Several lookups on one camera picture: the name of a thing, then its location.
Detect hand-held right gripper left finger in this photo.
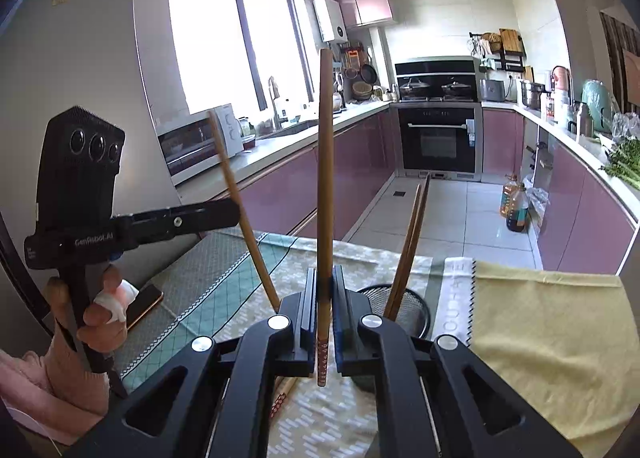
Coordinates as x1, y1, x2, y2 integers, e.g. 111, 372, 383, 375
65, 265, 321, 458

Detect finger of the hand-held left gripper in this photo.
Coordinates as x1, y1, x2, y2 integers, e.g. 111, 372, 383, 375
116, 200, 242, 248

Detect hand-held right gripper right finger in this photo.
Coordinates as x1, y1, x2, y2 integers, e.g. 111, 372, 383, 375
332, 265, 583, 458

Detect wooden chopstick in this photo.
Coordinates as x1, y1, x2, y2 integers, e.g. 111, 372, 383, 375
270, 378, 297, 420
384, 183, 424, 320
207, 110, 282, 313
316, 49, 335, 387
390, 173, 432, 322

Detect black mesh utensil holder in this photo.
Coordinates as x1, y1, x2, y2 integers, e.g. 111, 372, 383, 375
357, 284, 432, 340

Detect person's left forearm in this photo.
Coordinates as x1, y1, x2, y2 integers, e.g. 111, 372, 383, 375
0, 325, 115, 445

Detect person's left hand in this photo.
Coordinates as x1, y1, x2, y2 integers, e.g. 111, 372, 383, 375
42, 264, 141, 355

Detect green patterned tablecloth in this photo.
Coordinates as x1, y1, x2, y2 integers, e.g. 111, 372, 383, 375
112, 228, 476, 458

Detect white countertop oven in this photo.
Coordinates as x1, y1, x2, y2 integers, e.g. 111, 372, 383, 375
156, 103, 246, 188

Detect smartphone with orange case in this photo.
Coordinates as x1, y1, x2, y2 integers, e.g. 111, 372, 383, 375
125, 284, 165, 332

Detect grey refrigerator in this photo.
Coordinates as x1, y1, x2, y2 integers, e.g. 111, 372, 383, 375
0, 0, 190, 354

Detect steel kitchen sink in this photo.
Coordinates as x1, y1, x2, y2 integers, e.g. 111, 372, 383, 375
260, 119, 321, 140

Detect pink base cabinets with sink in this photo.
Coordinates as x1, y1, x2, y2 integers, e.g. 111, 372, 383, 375
177, 103, 401, 245

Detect steel faucet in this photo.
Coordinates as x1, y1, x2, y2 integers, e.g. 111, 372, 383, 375
267, 76, 284, 132

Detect kitchen window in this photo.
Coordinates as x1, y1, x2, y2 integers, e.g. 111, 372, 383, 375
166, 0, 314, 115

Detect black built-in oven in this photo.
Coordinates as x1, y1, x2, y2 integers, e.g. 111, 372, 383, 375
397, 104, 479, 174

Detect yellow oil bottle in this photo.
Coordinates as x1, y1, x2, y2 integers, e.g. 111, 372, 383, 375
499, 175, 521, 219

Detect dark oil bottle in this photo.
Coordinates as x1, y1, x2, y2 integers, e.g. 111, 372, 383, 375
506, 183, 530, 233

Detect yellow cloth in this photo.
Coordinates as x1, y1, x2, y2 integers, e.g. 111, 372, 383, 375
467, 258, 640, 458

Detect lidded cooking pot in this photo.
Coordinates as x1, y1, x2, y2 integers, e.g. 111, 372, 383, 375
441, 79, 472, 100
400, 78, 431, 100

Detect white water heater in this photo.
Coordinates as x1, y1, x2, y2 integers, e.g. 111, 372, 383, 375
313, 0, 348, 43

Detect black range hood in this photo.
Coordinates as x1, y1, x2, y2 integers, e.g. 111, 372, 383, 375
394, 57, 482, 78

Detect steel stock pot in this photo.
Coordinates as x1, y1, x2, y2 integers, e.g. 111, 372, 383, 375
520, 80, 547, 109

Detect green leafy vegetables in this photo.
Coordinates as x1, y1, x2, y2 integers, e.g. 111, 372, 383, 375
599, 137, 640, 190

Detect mint green appliance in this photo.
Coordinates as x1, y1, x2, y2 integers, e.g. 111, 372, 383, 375
581, 79, 614, 134

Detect clear plastic bag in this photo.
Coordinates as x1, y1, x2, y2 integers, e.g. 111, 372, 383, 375
612, 113, 640, 142

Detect dark striped curtain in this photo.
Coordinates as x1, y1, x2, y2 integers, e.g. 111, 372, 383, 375
600, 10, 640, 115

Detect pink wall cabinet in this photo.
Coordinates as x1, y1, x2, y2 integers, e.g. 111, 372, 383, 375
327, 0, 395, 30

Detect black wall rack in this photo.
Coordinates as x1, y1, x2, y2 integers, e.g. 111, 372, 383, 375
470, 29, 527, 72

